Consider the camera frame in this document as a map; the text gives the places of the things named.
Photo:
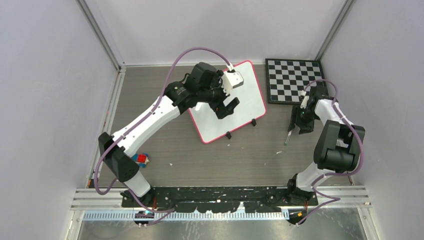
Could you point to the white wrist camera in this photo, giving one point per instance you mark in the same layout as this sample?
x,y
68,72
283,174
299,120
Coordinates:
x,y
231,80
304,99

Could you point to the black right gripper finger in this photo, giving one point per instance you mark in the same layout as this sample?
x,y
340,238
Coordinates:
x,y
306,127
293,116

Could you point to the black whiteboard clip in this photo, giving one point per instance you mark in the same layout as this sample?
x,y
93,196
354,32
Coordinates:
x,y
254,122
228,135

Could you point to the blue red toy car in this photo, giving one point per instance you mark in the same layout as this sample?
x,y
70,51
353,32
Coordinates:
x,y
141,159

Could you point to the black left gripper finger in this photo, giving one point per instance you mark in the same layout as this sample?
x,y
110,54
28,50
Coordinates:
x,y
232,104
222,113

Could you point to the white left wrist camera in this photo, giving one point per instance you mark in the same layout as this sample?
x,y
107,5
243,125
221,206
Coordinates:
x,y
231,80

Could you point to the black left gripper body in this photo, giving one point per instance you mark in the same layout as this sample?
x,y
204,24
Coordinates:
x,y
219,103

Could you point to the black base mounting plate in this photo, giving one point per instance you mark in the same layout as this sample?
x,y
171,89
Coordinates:
x,y
218,199

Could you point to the green whiteboard marker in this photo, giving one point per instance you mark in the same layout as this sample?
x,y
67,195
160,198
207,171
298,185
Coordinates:
x,y
288,137

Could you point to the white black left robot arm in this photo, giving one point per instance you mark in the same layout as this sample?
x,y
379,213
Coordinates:
x,y
204,84

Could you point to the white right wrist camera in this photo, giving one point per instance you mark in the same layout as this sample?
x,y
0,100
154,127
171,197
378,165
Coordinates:
x,y
304,99

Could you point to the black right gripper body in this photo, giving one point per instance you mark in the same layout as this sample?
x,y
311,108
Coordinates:
x,y
304,115

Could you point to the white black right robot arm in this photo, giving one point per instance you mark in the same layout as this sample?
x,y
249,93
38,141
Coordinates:
x,y
337,150

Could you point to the black white chessboard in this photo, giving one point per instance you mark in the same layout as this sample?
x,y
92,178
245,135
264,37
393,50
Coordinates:
x,y
286,78

